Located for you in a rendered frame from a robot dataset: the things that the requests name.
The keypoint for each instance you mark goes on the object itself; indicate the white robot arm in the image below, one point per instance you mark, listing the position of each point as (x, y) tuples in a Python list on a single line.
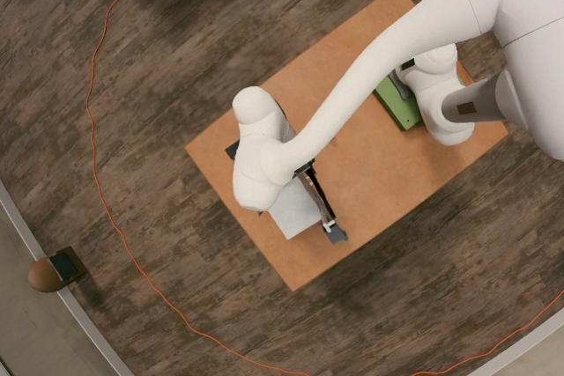
[(529, 91)]

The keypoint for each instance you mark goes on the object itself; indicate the black thin rod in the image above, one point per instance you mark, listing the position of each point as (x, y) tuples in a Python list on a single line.
[(322, 195)]

